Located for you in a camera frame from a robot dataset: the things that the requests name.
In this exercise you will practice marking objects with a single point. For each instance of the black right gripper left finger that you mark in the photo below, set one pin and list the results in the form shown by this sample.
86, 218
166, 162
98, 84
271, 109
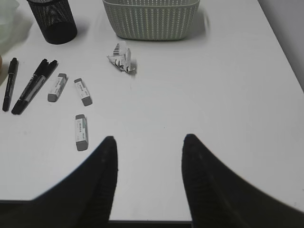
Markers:
83, 199

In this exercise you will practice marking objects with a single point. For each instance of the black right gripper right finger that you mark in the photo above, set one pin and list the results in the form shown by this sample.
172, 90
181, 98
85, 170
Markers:
219, 198

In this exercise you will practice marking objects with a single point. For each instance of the grey white eraser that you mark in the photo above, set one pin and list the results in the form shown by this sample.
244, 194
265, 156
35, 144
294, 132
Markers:
83, 92
57, 87
81, 132

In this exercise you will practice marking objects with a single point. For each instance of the black marker pen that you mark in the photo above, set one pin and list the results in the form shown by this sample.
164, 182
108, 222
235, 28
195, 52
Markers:
12, 71
27, 89
39, 83

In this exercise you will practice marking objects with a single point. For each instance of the waste paper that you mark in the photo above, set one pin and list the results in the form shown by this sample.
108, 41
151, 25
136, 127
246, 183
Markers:
121, 58

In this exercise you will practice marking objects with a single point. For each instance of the black mesh pen holder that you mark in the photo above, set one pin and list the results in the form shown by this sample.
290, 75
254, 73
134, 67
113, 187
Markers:
55, 20

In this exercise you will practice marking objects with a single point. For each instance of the green plastic woven basket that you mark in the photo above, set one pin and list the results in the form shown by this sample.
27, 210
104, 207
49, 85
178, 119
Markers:
155, 20

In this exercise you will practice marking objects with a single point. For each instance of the pale green wavy plate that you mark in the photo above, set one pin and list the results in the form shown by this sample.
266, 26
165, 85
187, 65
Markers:
14, 25

